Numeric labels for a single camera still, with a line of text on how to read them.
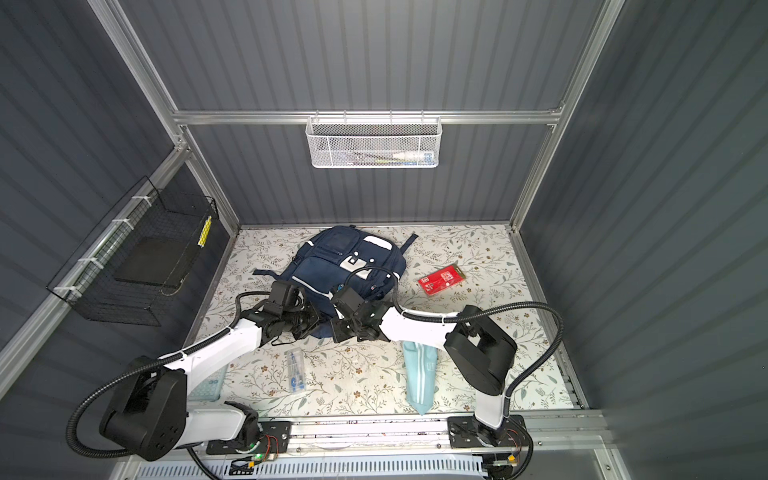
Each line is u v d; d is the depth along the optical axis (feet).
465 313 1.65
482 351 1.54
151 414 1.37
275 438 2.37
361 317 2.16
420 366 2.65
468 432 2.37
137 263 2.37
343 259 3.26
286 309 2.28
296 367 2.77
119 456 1.42
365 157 3.04
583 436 2.43
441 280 3.42
